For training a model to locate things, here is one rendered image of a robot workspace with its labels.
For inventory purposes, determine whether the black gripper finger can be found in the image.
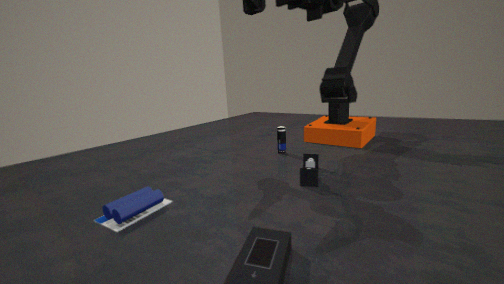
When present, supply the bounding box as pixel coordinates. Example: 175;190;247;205
245;0;259;11

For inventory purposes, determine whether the black and blue battery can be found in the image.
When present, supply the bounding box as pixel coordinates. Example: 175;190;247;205
277;126;286;154

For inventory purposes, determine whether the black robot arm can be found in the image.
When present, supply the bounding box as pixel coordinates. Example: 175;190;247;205
301;0;379;125

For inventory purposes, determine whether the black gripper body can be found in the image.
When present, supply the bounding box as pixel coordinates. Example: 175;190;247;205
243;0;311;15

